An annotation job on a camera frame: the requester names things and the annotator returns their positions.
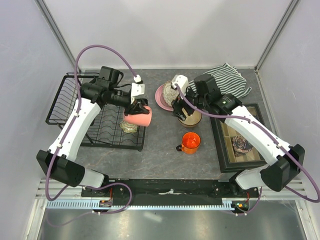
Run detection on floral rolled tie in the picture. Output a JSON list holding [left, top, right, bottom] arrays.
[[231, 135, 253, 157]]

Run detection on striped towel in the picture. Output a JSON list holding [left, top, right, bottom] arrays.
[[188, 63, 252, 99]]

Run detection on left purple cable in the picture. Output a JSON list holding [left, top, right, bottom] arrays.
[[44, 44, 142, 227]]

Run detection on speckled grey plate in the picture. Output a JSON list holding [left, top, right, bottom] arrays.
[[162, 81, 179, 106]]

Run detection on patterned small bowl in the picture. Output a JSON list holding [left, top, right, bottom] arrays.
[[119, 120, 138, 134]]

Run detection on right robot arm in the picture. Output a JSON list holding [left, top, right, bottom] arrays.
[[171, 74, 305, 197]]

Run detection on black glass-lid display box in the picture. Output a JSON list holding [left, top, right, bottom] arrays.
[[210, 118, 266, 173]]

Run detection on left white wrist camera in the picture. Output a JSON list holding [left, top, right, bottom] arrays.
[[130, 74, 145, 104]]

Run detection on purple cable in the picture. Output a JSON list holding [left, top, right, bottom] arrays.
[[44, 44, 142, 227], [173, 83, 320, 217]]

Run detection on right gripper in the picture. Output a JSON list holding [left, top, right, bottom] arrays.
[[171, 84, 209, 121]]

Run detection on black wire dish rack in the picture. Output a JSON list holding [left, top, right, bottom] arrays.
[[45, 72, 146, 152]]

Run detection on brown bowl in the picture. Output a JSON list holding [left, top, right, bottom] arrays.
[[178, 111, 202, 128]]

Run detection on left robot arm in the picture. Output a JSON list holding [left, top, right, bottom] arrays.
[[36, 66, 152, 197]]

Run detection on pink mug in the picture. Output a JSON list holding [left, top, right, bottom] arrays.
[[123, 106, 152, 127]]

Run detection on white cable duct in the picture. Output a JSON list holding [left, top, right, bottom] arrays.
[[46, 199, 235, 211]]

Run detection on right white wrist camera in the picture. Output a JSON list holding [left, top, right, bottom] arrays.
[[171, 75, 189, 94]]

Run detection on pink plate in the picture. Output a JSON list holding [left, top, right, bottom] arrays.
[[154, 85, 174, 112]]

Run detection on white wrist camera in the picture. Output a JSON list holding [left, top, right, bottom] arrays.
[[171, 75, 189, 94], [130, 74, 145, 104]]

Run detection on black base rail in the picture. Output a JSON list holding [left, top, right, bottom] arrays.
[[81, 177, 261, 207]]

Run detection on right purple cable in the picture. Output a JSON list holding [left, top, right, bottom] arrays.
[[173, 83, 320, 217]]

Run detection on orange mug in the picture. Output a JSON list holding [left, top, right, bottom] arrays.
[[176, 131, 201, 155]]

